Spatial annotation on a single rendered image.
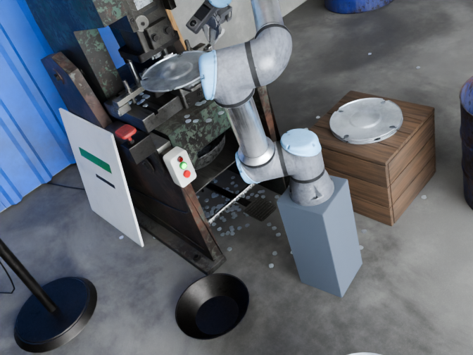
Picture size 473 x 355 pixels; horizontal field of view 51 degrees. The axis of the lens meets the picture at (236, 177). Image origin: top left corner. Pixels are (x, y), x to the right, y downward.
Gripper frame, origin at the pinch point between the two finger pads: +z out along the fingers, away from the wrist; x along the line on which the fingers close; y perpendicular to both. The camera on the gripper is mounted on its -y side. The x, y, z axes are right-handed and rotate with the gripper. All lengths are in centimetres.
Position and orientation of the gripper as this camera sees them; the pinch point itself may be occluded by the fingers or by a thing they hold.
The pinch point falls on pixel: (210, 43)
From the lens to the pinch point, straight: 186.8
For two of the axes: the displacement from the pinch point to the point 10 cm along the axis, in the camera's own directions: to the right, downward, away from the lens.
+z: -0.5, 5.4, 8.4
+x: -7.4, -5.9, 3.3
